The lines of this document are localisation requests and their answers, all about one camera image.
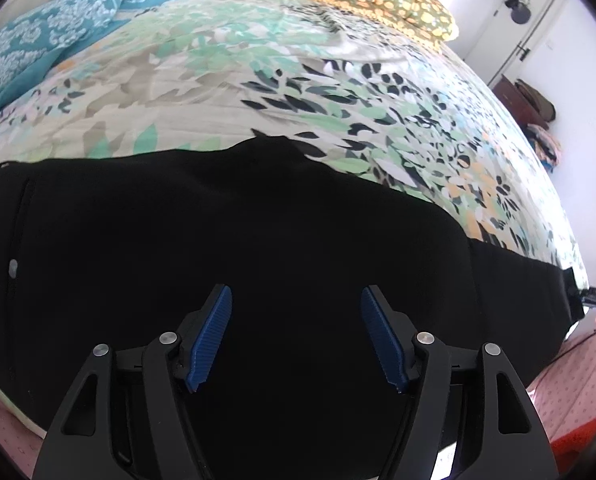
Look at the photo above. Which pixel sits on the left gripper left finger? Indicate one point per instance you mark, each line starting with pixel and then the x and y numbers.
pixel 126 415

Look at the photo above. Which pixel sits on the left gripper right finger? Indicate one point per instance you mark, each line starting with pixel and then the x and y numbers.
pixel 499 435

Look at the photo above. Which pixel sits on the black pants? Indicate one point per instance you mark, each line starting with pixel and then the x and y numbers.
pixel 117 251

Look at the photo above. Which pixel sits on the clothes pile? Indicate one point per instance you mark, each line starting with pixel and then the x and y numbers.
pixel 545 146

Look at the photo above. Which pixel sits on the dark red suitcase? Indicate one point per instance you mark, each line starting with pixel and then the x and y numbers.
pixel 517 105

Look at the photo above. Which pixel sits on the white door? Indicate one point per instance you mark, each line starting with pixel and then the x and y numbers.
pixel 510 36

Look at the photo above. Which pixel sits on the floral leaf bedspread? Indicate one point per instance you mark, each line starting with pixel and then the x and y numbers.
pixel 204 75

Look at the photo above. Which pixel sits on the teal floral pillow near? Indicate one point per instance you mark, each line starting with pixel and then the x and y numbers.
pixel 32 44

